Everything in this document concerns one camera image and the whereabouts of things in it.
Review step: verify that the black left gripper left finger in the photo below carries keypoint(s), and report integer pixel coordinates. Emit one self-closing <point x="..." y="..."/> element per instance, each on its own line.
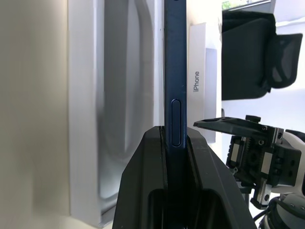
<point x="143" y="181"/>

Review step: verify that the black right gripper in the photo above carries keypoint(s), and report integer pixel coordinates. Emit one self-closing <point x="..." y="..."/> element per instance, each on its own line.
<point x="252" y="159"/>

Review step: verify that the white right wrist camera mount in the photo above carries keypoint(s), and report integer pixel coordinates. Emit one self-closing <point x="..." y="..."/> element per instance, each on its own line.
<point x="301" y="171"/>

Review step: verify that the dark blue smartphone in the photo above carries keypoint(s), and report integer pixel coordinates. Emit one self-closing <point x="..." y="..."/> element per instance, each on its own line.
<point x="175" y="71"/>

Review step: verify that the white box with reflective film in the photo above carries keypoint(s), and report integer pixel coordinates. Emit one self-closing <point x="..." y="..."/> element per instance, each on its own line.
<point x="197" y="59"/>

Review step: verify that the white moulded tray insert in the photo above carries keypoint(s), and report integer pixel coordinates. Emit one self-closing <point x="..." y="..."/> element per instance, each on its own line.
<point x="83" y="95"/>

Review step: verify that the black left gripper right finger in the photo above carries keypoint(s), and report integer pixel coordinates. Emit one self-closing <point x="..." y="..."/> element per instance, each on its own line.
<point x="214" y="190"/>

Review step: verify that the black mesh chair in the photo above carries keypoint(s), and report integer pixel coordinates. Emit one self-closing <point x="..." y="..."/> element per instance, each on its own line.
<point x="245" y="59"/>

